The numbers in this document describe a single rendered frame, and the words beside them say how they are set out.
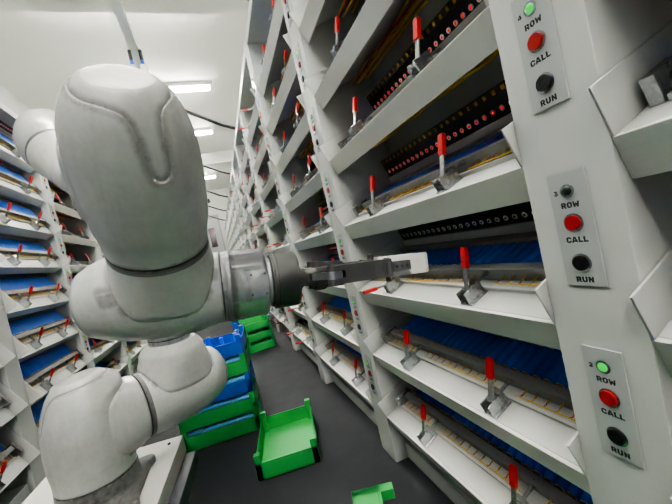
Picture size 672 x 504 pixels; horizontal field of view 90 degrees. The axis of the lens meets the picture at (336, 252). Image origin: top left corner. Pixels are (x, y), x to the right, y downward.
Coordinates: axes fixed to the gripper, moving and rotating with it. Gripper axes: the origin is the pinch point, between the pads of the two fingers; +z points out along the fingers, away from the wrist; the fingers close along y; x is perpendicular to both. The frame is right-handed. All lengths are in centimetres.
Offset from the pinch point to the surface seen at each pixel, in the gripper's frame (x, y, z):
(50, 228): 34, -184, -115
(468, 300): -7.1, 0.8, 11.1
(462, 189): 10.1, 5.2, 8.5
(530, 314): -8.0, 11.8, 11.6
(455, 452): -44, -18, 19
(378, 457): -61, -50, 14
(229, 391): -47, -98, -28
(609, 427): -19.2, 19.9, 11.8
